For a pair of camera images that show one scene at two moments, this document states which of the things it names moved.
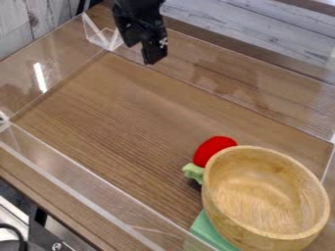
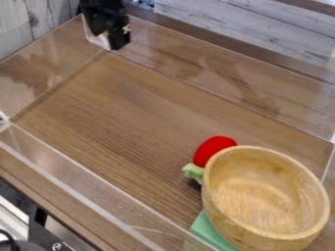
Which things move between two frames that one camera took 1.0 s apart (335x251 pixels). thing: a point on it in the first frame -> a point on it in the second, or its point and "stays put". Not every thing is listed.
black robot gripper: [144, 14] -> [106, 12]
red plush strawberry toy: [206, 148] stays put
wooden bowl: [264, 201] stays put
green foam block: [206, 232] stays put
